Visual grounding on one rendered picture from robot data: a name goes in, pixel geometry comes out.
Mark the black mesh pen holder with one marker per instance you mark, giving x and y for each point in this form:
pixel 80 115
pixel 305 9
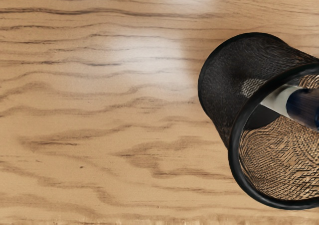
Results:
pixel 224 85

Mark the dark blue pen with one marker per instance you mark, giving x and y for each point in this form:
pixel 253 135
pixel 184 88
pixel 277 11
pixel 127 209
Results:
pixel 299 105

